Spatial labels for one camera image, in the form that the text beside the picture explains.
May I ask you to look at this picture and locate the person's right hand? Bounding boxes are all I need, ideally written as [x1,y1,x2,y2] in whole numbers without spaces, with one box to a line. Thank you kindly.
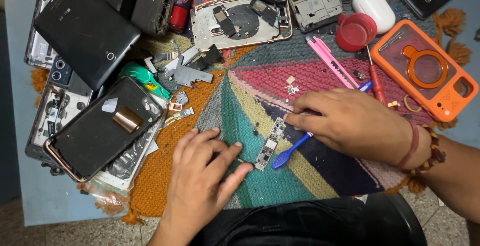
[283,88,414,169]

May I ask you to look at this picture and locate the person's left hand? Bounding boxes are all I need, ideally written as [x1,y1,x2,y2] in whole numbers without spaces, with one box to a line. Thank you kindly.
[164,127,255,236]

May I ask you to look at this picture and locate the thin metal tweezers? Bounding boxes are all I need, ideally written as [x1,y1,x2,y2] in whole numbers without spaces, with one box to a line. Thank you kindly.
[210,151,259,183]

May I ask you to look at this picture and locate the blue toothbrush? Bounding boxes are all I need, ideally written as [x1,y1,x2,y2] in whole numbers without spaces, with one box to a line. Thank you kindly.
[271,81,374,170]

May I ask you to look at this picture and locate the narrow phone logic board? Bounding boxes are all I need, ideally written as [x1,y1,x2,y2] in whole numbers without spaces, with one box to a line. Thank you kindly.
[254,117,287,172]

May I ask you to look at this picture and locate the red thread wristband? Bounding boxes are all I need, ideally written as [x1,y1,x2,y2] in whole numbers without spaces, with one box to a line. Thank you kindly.
[397,119,421,169]

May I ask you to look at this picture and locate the pink utility knife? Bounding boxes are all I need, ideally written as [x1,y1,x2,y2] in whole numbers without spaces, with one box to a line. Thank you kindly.
[305,34,361,90]

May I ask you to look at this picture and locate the small white metal pieces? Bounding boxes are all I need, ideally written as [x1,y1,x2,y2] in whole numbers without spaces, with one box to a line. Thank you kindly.
[284,75,301,96]

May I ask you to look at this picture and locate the colourful knitted mat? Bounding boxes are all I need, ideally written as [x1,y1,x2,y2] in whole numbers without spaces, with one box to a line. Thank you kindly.
[30,0,474,226]

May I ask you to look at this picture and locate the orange phone case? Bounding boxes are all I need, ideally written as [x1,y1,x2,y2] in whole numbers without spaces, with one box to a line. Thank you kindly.
[370,19,480,123]

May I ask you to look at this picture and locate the red plastic cup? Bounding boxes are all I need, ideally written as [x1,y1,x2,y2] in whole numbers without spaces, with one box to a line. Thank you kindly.
[335,12,378,53]

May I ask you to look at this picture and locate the person's black trousers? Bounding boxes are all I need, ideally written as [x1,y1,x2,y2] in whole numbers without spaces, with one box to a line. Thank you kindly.
[190,196,376,246]

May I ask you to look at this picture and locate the black stool seat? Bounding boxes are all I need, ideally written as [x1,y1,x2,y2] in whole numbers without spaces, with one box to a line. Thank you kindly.
[362,193,429,246]

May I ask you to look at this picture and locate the black phone screen panel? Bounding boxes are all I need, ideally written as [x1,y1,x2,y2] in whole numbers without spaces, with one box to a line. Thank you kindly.
[43,76,164,184]

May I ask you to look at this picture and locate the grey metal shield plate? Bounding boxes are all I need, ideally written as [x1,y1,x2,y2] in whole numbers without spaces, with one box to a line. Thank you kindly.
[173,64,215,89]

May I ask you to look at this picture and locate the white earbuds case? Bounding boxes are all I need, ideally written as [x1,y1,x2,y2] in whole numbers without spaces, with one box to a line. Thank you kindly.
[352,0,397,35]

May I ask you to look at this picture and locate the green packet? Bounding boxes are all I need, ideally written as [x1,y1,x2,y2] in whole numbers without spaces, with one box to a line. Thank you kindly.
[119,62,172,101]

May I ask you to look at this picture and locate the black plastic phone part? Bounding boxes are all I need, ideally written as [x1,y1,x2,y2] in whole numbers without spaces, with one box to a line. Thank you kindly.
[187,44,224,71]

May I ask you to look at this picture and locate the rose gold phone back housing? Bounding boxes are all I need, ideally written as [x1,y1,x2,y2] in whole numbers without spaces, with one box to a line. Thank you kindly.
[190,0,294,52]

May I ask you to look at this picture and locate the dark open phone housing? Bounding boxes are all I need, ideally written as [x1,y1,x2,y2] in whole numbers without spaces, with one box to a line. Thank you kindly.
[25,56,95,165]

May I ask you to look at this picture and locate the black tablet back cover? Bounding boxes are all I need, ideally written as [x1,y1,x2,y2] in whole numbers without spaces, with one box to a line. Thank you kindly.
[33,0,142,92]

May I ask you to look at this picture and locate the worn black pouch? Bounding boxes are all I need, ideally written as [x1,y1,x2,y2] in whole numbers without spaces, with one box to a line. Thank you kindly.
[125,0,178,37]

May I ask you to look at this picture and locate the silver device chassis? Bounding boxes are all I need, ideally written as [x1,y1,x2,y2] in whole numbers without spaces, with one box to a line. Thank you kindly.
[24,0,64,70]

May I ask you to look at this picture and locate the red handled screwdriver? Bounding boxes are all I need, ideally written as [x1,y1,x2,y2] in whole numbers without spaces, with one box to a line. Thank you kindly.
[365,45,389,107]

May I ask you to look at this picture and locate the thin gold ring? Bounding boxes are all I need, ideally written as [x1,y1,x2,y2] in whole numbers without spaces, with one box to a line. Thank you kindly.
[403,94,423,113]

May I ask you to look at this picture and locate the yellow grey flex cable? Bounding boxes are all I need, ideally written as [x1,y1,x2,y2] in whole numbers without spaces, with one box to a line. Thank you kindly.
[161,107,195,129]

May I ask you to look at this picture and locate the silver metal bracket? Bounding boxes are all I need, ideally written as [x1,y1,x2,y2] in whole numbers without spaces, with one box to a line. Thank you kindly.
[164,46,202,79]

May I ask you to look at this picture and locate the grey open phone frame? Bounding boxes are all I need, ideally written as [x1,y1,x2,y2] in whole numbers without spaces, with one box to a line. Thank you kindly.
[288,0,344,34]

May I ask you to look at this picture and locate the flex cable with connector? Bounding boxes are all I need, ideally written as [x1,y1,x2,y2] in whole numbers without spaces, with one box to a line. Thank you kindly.
[144,39,181,75]

